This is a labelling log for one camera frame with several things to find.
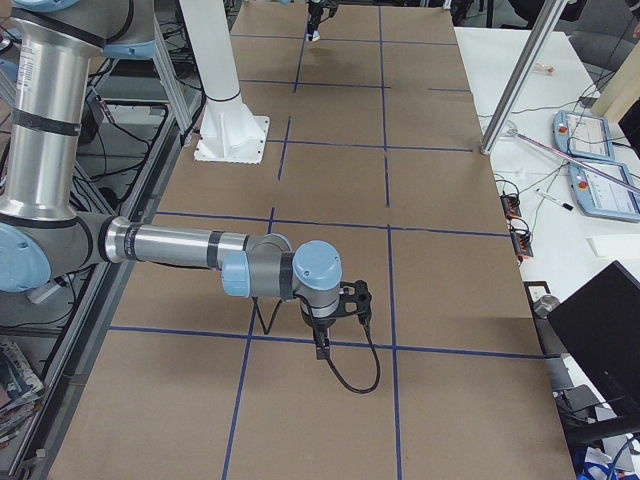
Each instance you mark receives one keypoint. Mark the blue teach pendant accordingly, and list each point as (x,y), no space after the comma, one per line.
(599,197)
(583,135)

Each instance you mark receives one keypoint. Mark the aluminium side frame rail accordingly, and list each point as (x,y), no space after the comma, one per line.
(128,176)

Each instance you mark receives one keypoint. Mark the metal reacher grabber stick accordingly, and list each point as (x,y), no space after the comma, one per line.
(511,132)

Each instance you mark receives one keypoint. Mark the black laptop computer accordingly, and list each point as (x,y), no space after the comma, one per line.
(599,327)

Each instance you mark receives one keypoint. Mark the black marker pen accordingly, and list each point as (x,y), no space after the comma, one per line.
(554,200)

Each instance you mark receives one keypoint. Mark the white pedestal column with base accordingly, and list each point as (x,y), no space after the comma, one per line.
(229,131)

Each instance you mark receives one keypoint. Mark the small clear plastic item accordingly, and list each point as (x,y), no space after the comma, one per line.
(543,69)

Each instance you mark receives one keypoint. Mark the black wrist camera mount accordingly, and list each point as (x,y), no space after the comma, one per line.
(355,300)
(332,7)

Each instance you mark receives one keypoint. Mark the aluminium frame post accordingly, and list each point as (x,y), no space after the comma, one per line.
(543,27)

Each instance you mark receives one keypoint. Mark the upper blue teach pendant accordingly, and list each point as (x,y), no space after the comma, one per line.
(583,135)

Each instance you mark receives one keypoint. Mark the magazines pile lower left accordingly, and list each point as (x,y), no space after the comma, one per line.
(21,390)

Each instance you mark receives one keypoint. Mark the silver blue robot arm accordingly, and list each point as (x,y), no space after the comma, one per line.
(56,220)

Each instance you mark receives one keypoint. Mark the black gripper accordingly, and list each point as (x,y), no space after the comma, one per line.
(321,327)
(315,15)

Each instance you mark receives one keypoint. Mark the white foam block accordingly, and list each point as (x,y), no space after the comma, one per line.
(624,246)

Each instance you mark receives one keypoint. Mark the orange electronics board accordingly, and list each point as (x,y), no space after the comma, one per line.
(511,206)
(521,240)

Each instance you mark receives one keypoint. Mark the lower blue teach pendant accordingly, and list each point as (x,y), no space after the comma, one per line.
(599,197)

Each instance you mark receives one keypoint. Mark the grey hexagonal metal weight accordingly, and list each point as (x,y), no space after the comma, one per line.
(544,305)

